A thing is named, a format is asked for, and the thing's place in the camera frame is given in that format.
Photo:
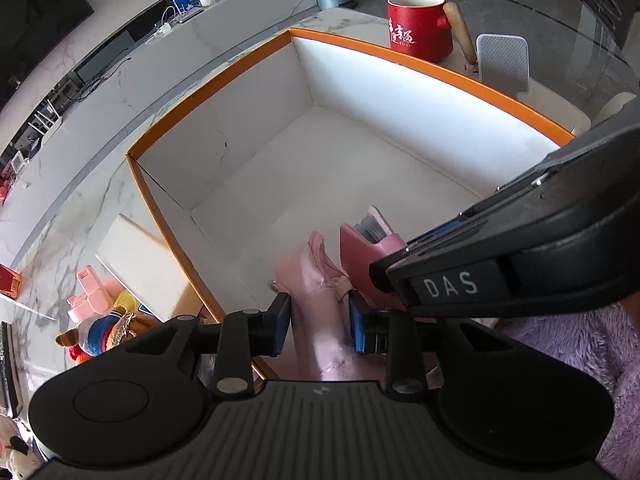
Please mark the pink photo-cover book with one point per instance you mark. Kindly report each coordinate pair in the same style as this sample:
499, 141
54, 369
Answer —
357, 255

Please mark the person's right forearm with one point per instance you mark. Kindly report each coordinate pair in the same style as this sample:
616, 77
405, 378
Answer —
590, 360

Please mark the black television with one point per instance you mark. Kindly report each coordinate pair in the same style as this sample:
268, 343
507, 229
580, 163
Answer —
30, 20

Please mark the white router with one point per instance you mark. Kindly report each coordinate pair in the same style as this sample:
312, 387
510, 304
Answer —
46, 116

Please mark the red box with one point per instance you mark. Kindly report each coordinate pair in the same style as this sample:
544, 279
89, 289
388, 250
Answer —
9, 280

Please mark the white rectangular block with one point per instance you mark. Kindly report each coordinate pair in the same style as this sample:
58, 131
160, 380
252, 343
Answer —
145, 265

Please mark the black electronics box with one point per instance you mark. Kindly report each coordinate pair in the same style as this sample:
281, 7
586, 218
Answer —
105, 57

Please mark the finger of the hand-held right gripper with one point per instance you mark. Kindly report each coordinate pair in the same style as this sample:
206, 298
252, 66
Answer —
400, 280
475, 230

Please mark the pink plastic toy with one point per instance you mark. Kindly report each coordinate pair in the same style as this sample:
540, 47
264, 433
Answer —
92, 295

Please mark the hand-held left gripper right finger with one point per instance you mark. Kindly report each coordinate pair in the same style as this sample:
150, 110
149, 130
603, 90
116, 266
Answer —
357, 327

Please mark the orange-rimmed white cardboard box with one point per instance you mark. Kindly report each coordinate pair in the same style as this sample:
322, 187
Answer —
350, 160

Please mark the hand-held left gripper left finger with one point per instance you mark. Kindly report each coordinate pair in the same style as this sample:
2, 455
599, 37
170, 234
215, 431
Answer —
281, 322

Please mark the small white desk clock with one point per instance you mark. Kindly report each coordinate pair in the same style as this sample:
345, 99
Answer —
18, 163

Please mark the colourful plush doll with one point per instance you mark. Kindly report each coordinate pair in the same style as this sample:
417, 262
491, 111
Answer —
107, 332

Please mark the white plush toy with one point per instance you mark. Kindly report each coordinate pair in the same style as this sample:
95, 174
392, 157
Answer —
12, 450

